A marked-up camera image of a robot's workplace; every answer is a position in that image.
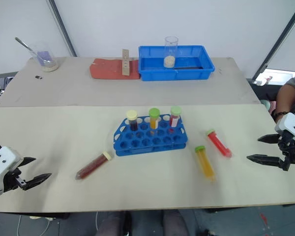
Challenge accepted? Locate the blue plastic bin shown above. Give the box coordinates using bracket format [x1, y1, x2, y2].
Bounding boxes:
[138, 45, 216, 82]

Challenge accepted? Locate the red mat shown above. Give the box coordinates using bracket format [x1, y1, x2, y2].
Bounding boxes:
[89, 58, 142, 80]

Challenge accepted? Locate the purple card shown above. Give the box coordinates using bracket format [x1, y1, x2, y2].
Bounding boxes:
[37, 50, 52, 66]

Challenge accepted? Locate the tall glass beaker with grains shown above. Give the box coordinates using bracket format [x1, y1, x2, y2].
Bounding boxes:
[163, 36, 179, 69]

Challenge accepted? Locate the cream-capped dark red tube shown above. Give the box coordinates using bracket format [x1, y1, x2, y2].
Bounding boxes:
[75, 151, 114, 181]

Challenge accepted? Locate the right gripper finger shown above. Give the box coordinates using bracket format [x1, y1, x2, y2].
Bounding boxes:
[246, 153, 286, 170]
[257, 133, 281, 145]

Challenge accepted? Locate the green-capped orange liquid tube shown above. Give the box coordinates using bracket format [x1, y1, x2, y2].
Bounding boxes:
[194, 145, 217, 183]
[148, 107, 161, 136]

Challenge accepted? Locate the metal spoon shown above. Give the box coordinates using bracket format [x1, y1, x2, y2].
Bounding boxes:
[14, 37, 53, 63]

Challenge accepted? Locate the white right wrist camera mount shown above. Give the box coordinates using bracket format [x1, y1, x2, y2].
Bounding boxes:
[274, 112, 295, 148]

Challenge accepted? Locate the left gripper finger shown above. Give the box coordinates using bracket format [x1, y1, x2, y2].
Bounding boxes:
[20, 156, 37, 168]
[21, 173, 53, 191]

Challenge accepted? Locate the yellow-capped dark liquid tube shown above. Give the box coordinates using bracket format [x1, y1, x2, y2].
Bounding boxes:
[126, 110, 139, 132]

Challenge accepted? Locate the dark frame pole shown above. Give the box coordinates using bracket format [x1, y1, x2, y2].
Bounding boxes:
[252, 2, 295, 78]

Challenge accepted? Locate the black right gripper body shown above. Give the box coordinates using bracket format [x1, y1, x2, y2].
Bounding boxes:
[277, 130, 295, 172]

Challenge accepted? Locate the blue test tube rack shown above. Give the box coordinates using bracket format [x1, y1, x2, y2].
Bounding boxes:
[113, 115, 189, 157]

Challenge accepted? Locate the wide glass beaker with grains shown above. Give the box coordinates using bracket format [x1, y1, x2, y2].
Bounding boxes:
[30, 43, 59, 73]

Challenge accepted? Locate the wooden block with holes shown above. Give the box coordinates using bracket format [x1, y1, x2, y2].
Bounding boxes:
[121, 48, 132, 77]

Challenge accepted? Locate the grey frame pole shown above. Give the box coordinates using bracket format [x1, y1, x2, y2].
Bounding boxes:
[45, 0, 78, 58]

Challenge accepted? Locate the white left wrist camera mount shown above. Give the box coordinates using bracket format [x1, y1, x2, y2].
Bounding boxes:
[0, 146, 23, 198]

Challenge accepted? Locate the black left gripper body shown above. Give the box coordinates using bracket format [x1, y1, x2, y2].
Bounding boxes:
[1, 167, 28, 194]

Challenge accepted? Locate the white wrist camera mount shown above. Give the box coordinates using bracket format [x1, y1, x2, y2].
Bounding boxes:
[274, 112, 295, 148]
[0, 146, 23, 198]

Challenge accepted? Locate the green-capped red liquid tube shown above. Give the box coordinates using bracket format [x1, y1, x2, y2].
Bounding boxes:
[169, 106, 182, 129]
[205, 128, 233, 159]

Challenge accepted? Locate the white floor cable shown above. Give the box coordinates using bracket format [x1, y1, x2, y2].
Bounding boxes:
[16, 213, 54, 236]

